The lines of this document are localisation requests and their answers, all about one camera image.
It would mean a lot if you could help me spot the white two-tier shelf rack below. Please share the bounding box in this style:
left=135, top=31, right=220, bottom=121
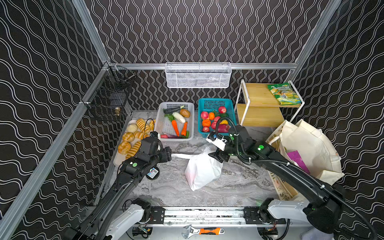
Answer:
left=235, top=80, right=305, bottom=128

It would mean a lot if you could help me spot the red apple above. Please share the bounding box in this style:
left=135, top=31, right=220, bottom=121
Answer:
left=200, top=111, right=210, bottom=120

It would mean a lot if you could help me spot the white wire wall basket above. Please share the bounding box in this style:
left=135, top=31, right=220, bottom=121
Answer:
left=165, top=62, right=232, bottom=89

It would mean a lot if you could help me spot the dark green cucumber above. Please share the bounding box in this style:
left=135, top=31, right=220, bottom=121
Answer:
left=163, top=106, right=185, bottom=115

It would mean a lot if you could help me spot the white radish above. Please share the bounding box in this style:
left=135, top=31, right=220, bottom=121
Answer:
left=172, top=112, right=186, bottom=124

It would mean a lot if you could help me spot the green yellow snack bag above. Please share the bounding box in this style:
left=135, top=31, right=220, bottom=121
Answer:
left=268, top=83, right=302, bottom=106

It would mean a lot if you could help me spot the brown potato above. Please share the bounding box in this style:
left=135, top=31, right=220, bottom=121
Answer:
left=180, top=109, right=191, bottom=118

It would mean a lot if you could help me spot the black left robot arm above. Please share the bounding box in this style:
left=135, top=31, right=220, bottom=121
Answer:
left=63, top=132, right=172, bottom=240

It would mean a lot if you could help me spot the orange fruit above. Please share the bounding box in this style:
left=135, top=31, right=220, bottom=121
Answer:
left=202, top=119, right=211, bottom=128

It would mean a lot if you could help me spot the round black label disc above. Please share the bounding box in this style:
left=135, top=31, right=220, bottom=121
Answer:
left=146, top=167, right=160, bottom=181

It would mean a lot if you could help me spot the pink dragon fruit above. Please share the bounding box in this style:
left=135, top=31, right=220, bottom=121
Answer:
left=217, top=124, right=231, bottom=133

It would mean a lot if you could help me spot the small tangerine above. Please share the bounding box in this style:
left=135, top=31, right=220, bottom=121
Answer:
left=209, top=112, right=215, bottom=121

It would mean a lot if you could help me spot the round bread bun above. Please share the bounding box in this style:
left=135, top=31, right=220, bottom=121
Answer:
left=118, top=141, right=131, bottom=155

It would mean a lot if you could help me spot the adjustable wrench orange handle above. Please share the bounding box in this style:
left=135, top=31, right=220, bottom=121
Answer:
left=182, top=225, right=225, bottom=239

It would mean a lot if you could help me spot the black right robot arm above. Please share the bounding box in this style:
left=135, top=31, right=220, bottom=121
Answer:
left=206, top=122, right=345, bottom=234

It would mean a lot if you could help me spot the cream canvas tote bag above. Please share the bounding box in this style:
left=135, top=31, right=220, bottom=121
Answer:
left=266, top=119, right=345, bottom=186

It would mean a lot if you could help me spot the white plastic grocery bag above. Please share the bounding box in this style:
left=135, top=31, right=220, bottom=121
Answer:
left=172, top=145, right=223, bottom=191

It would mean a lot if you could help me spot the orange carrot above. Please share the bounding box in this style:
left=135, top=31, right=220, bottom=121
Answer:
left=171, top=120, right=180, bottom=137
left=181, top=122, right=188, bottom=137

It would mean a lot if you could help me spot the light purple long eggplant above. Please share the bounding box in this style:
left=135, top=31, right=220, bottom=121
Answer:
left=161, top=134, right=181, bottom=139

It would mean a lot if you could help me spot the bread tray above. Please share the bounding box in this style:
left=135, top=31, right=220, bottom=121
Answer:
left=114, top=119, right=156, bottom=167

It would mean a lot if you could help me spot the black wire wall basket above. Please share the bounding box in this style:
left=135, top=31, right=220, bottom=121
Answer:
left=86, top=66, right=137, bottom=122

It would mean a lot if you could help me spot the teal plastic fruit basket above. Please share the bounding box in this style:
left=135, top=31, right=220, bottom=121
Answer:
left=198, top=98, right=237, bottom=138

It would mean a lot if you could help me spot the white plastic vegetable basket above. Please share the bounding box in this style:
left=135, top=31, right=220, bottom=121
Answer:
left=155, top=102, right=195, bottom=142

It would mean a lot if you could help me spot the purple snack bag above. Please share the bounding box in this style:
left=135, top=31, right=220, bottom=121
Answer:
left=287, top=151, right=310, bottom=174

